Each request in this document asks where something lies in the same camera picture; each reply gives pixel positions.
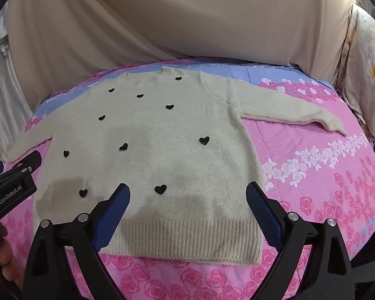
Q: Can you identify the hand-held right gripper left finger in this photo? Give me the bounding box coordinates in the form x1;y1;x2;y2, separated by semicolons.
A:
23;183;132;300

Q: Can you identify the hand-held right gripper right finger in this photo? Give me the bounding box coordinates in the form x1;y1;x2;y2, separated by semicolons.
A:
245;181;354;300

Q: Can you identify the beige sweater with black hearts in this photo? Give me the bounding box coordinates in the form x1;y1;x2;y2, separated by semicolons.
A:
1;66;347;265

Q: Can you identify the person's left hand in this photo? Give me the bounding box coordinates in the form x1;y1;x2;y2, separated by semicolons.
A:
0;222;23;285

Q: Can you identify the pink floral bed sheet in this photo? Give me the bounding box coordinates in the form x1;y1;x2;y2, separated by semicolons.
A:
1;55;375;300

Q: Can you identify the white curtain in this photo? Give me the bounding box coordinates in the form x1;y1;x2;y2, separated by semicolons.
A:
0;9;34;163

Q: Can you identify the pale floral pillow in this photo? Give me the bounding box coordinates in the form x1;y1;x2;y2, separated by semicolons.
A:
336;4;375;141

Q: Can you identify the beige draped cloth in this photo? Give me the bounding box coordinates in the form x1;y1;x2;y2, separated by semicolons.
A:
6;0;356;107

